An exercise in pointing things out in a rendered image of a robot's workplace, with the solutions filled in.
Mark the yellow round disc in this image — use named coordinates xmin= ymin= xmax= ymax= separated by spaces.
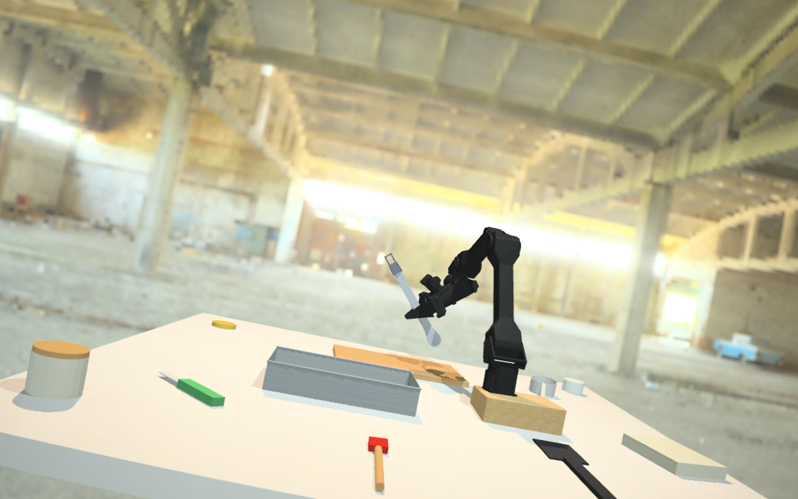
xmin=212 ymin=320 xmax=236 ymax=329

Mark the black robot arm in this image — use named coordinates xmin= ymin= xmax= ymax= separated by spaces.
xmin=420 ymin=227 xmax=527 ymax=396

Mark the grey canister with wooden lid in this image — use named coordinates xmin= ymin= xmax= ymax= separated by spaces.
xmin=25 ymin=340 xmax=90 ymax=400

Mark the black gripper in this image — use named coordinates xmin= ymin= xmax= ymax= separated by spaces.
xmin=405 ymin=284 xmax=459 ymax=319

